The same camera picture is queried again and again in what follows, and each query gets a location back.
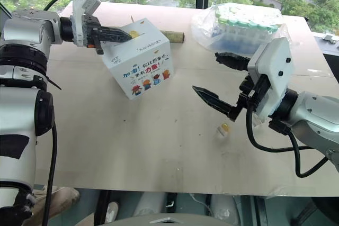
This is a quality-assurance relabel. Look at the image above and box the black zip tie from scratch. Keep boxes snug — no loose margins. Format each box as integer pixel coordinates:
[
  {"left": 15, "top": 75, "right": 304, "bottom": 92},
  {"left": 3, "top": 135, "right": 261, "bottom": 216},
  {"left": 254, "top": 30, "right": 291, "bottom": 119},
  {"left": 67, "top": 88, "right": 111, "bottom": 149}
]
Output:
[{"left": 47, "top": 76, "right": 63, "bottom": 91}]

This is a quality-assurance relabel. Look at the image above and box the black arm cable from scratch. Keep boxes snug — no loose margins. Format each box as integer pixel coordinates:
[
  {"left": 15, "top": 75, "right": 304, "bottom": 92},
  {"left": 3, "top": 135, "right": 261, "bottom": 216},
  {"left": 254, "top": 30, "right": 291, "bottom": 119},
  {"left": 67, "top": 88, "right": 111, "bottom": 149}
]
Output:
[
  {"left": 41, "top": 0, "right": 82, "bottom": 226},
  {"left": 245, "top": 105, "right": 329, "bottom": 179}
]

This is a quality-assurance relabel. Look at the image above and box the beige cushion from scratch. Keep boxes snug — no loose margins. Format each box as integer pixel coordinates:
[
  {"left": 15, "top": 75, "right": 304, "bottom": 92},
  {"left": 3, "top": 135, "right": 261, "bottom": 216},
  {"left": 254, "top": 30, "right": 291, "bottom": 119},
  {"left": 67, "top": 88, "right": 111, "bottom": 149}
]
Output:
[{"left": 25, "top": 185, "right": 81, "bottom": 223}]

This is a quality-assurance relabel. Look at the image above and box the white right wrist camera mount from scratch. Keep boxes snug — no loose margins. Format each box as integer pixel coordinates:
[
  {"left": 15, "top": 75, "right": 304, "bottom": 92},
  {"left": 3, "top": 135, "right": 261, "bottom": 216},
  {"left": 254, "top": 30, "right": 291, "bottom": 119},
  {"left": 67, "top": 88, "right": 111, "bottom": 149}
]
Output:
[{"left": 247, "top": 37, "right": 296, "bottom": 126}]

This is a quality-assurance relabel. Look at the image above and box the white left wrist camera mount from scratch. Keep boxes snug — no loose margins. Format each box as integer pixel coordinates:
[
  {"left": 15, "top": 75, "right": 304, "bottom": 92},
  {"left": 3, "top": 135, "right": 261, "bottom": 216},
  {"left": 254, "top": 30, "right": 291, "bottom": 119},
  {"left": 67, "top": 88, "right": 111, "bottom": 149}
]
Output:
[{"left": 72, "top": 0, "right": 102, "bottom": 48}]

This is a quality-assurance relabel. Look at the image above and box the small clear yellow-capped tube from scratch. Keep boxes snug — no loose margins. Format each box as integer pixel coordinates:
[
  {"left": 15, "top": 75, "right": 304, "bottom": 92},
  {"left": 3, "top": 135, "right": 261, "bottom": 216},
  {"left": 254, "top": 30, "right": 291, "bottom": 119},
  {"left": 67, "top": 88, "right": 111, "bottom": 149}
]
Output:
[{"left": 215, "top": 122, "right": 231, "bottom": 139}]

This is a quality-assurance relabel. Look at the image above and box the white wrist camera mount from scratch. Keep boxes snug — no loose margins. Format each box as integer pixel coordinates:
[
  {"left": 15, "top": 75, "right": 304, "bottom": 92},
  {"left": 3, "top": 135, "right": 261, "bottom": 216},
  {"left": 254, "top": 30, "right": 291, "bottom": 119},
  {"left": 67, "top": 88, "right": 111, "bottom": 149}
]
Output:
[
  {"left": 72, "top": 0, "right": 102, "bottom": 48},
  {"left": 247, "top": 37, "right": 296, "bottom": 126}
]

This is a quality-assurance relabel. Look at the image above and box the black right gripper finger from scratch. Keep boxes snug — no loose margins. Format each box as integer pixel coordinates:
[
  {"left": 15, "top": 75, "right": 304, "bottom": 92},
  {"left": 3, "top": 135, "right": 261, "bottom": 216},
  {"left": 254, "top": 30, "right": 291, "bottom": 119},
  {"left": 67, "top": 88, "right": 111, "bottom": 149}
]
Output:
[
  {"left": 192, "top": 85, "right": 247, "bottom": 123},
  {"left": 215, "top": 51, "right": 252, "bottom": 73}
]

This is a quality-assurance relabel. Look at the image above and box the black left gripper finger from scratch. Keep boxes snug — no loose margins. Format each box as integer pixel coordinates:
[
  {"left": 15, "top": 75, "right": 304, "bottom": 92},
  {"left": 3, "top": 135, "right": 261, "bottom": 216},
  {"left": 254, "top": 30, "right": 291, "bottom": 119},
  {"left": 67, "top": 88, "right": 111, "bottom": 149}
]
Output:
[
  {"left": 93, "top": 34, "right": 132, "bottom": 56},
  {"left": 99, "top": 26, "right": 132, "bottom": 38}
]

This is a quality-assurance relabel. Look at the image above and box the white printed cardboard box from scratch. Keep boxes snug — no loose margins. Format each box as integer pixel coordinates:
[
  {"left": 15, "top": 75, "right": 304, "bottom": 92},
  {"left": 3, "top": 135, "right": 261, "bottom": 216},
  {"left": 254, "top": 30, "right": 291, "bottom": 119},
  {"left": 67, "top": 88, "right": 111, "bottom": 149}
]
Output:
[{"left": 101, "top": 19, "right": 175, "bottom": 102}]

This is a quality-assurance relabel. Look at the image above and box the olive cardboard tube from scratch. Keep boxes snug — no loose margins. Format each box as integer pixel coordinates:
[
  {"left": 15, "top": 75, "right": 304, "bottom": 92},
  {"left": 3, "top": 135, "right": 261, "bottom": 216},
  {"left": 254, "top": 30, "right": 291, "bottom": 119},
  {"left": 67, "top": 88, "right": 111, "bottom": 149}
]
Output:
[{"left": 159, "top": 30, "right": 185, "bottom": 45}]

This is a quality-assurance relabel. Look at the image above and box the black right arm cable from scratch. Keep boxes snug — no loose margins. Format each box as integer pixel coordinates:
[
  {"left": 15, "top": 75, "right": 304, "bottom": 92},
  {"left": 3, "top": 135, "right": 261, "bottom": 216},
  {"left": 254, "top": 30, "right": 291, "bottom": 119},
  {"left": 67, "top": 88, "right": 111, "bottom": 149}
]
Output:
[{"left": 245, "top": 105, "right": 329, "bottom": 179}]

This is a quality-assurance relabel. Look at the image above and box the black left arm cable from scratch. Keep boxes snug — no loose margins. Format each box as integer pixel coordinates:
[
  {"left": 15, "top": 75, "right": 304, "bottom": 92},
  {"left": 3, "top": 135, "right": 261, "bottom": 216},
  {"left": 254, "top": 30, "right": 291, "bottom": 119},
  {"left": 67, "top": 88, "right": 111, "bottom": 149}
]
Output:
[{"left": 41, "top": 0, "right": 82, "bottom": 226}]

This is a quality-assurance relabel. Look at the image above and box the clear plastic bag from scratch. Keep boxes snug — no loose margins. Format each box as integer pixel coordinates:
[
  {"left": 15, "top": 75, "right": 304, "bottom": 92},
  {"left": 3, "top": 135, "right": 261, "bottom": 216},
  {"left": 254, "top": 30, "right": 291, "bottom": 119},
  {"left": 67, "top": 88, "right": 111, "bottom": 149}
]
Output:
[{"left": 190, "top": 2, "right": 289, "bottom": 55}]

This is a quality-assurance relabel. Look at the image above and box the green-capped test tube rack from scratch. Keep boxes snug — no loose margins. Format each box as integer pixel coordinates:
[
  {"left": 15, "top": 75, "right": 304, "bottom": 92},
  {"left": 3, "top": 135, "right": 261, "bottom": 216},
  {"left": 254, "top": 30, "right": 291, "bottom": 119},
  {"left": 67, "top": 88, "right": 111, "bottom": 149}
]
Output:
[{"left": 211, "top": 3, "right": 282, "bottom": 52}]

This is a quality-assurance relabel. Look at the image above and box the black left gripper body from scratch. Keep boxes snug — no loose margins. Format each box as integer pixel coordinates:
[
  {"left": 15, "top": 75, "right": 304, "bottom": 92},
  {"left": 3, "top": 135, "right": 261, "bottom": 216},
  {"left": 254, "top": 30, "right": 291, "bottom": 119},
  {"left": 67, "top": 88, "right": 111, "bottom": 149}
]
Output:
[{"left": 81, "top": 15, "right": 103, "bottom": 49}]

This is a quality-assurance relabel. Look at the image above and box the white plastic-wrapped roll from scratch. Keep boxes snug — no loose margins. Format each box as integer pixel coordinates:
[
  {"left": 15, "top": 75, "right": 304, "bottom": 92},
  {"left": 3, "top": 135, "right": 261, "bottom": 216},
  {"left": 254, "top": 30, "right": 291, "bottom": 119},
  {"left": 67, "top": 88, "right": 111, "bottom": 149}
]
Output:
[
  {"left": 211, "top": 195, "right": 240, "bottom": 225},
  {"left": 131, "top": 191, "right": 167, "bottom": 218}
]

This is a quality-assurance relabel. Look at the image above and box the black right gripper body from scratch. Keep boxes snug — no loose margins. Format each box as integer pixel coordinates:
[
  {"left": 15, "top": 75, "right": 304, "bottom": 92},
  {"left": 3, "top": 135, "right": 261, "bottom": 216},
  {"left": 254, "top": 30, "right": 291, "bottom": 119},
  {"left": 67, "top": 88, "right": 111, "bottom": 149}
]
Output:
[{"left": 237, "top": 73, "right": 270, "bottom": 111}]

